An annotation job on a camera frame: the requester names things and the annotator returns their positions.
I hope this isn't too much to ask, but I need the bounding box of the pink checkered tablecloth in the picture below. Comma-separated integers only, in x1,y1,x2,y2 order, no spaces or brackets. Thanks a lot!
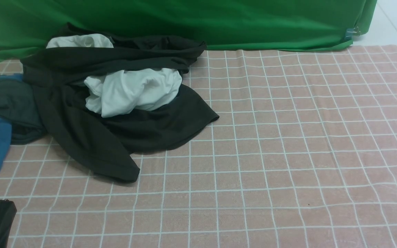
0,45,397,248

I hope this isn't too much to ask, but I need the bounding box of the dark gray long-sleeve shirt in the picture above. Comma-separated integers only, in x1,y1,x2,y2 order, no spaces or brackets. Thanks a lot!
21,23,219,183

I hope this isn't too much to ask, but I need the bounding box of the white shirt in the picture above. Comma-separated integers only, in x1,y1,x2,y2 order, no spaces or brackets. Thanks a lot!
46,33,183,118

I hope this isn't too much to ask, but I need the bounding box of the green backdrop cloth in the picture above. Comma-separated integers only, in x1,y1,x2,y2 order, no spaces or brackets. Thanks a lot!
0,0,377,62

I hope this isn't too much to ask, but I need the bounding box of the blue clip on backdrop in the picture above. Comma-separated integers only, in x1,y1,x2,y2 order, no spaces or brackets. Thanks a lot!
344,27,361,41

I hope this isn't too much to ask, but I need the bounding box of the blue and gray garment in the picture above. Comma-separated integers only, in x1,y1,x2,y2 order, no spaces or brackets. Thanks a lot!
0,73,47,171

